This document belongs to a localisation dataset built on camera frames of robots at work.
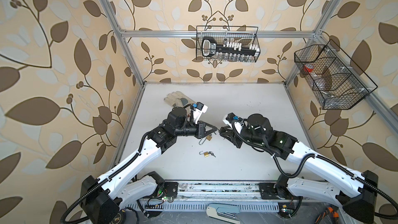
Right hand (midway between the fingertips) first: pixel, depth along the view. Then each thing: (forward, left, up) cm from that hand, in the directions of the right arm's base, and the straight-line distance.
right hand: (223, 131), depth 69 cm
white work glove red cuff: (+39, +27, -22) cm, 52 cm away
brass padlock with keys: (-1, +8, -23) cm, 25 cm away
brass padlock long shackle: (+8, +6, -22) cm, 24 cm away
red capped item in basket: (+36, -53, +6) cm, 64 cm away
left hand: (-1, +3, +4) cm, 5 cm away
